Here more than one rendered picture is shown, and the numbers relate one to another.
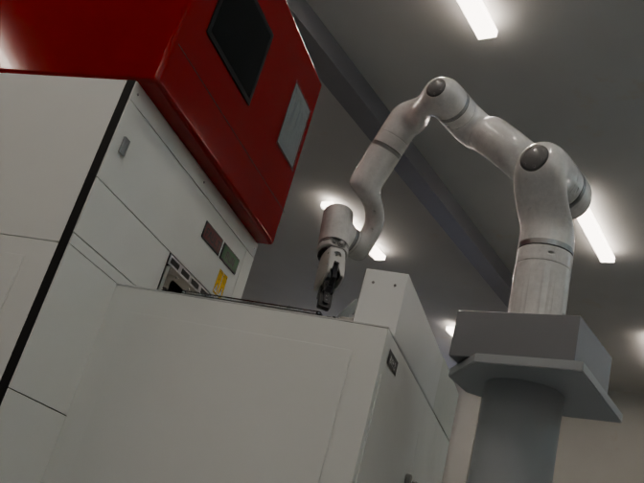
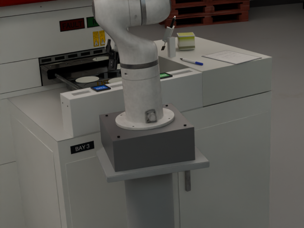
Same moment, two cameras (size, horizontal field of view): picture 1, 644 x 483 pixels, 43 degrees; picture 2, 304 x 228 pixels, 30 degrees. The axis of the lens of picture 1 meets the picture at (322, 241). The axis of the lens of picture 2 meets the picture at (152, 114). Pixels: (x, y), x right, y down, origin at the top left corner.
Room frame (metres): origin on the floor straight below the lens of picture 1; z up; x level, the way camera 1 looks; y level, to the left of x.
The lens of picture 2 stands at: (0.32, -1.60, 1.54)
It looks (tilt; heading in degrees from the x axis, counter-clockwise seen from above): 19 degrees down; 40
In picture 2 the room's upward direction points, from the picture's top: 3 degrees counter-clockwise
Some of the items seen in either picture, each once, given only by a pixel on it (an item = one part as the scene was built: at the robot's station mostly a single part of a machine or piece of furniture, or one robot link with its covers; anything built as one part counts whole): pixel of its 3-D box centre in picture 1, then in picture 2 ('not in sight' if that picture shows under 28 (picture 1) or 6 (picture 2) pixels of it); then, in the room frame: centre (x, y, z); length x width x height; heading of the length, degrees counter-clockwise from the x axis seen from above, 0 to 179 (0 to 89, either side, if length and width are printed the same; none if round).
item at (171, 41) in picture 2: (346, 321); (169, 40); (2.22, -0.13, 1.03); 0.06 x 0.04 x 0.13; 68
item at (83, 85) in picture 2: not in sight; (109, 75); (2.03, 0.06, 0.90); 0.34 x 0.34 x 0.01; 68
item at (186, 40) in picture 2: not in sight; (186, 41); (2.37, -0.11, 1.00); 0.07 x 0.07 x 0.07; 42
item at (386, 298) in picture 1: (402, 345); (135, 100); (1.84, -0.25, 0.89); 0.55 x 0.09 x 0.14; 158
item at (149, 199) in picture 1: (180, 243); (46, 45); (1.94, 0.34, 1.02); 0.81 x 0.03 x 0.40; 158
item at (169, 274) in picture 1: (196, 315); (87, 67); (2.09, 0.26, 0.89); 0.44 x 0.02 x 0.10; 158
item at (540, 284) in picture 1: (539, 293); (142, 92); (1.61, -0.48, 1.02); 0.19 x 0.19 x 0.18
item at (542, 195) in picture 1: (546, 199); (125, 26); (1.58, -0.45, 1.23); 0.19 x 0.12 x 0.24; 137
